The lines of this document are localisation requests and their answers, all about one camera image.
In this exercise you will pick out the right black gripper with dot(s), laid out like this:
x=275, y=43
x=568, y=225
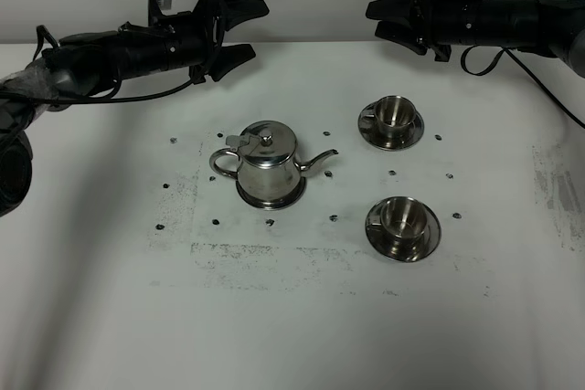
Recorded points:
x=434, y=24

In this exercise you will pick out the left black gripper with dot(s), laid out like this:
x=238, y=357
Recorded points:
x=188, y=39

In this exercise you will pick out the stainless steel teapot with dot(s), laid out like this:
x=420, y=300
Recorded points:
x=264, y=160

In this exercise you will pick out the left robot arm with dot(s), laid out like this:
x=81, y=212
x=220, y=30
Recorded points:
x=90, y=67

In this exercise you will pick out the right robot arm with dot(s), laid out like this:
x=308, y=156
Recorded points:
x=548, y=28

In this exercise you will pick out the far stainless steel teacup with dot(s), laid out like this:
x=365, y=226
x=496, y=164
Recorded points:
x=390, y=116

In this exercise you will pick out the stainless steel teacup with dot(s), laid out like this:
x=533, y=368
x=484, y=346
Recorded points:
x=390, y=116
x=399, y=217

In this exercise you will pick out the steel teapot saucer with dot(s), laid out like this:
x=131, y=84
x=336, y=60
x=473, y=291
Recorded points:
x=275, y=204

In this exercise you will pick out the near stainless steel teacup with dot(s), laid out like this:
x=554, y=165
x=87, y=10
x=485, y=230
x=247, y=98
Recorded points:
x=399, y=217

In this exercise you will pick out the far steel saucer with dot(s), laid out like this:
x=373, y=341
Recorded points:
x=370, y=133

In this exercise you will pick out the near steel saucer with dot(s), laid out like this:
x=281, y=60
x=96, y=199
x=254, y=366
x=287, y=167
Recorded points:
x=407, y=251

